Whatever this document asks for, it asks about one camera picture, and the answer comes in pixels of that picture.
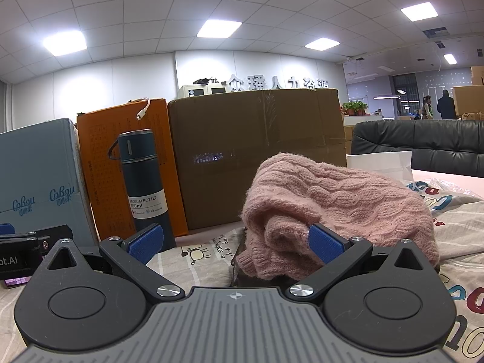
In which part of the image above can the light blue foam board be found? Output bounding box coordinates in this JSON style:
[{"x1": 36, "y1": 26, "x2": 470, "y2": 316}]
[{"x1": 0, "y1": 118, "x2": 100, "y2": 246}]

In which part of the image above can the white cable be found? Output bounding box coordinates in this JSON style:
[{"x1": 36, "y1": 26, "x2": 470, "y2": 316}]
[{"x1": 125, "y1": 97, "x2": 152, "y2": 121}]

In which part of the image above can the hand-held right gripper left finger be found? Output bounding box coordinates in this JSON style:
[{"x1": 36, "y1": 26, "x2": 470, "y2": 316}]
[{"x1": 33, "y1": 224, "x2": 186, "y2": 305}]

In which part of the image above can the black leather sofa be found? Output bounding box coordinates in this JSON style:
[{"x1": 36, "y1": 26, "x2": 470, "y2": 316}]
[{"x1": 351, "y1": 120, "x2": 484, "y2": 178}]

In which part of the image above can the pink knit sweater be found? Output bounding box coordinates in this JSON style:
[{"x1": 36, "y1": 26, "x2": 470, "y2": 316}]
[{"x1": 236, "y1": 152, "x2": 441, "y2": 282}]

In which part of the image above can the white paper bag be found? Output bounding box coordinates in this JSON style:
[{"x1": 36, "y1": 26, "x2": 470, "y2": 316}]
[{"x1": 346, "y1": 150, "x2": 414, "y2": 182}]

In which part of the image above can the printed cartoon bed sheet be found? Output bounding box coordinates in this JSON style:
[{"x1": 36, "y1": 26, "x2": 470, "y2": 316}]
[{"x1": 0, "y1": 178, "x2": 484, "y2": 363}]

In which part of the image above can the orange wooden partition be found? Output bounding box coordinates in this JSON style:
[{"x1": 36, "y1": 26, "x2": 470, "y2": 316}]
[{"x1": 77, "y1": 98, "x2": 189, "y2": 240}]

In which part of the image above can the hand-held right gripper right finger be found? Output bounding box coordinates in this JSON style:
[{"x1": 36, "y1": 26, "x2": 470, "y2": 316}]
[{"x1": 286, "y1": 224, "x2": 440, "y2": 305}]

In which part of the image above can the dark blue vacuum bottle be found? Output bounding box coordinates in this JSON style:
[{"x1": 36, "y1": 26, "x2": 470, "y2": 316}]
[{"x1": 108, "y1": 129, "x2": 178, "y2": 252}]

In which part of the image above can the large brown cardboard box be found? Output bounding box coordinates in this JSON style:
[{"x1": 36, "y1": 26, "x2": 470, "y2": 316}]
[{"x1": 167, "y1": 88, "x2": 348, "y2": 231}]

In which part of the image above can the white cabinet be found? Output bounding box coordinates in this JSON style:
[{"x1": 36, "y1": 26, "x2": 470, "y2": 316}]
[{"x1": 178, "y1": 82, "x2": 227, "y2": 101}]

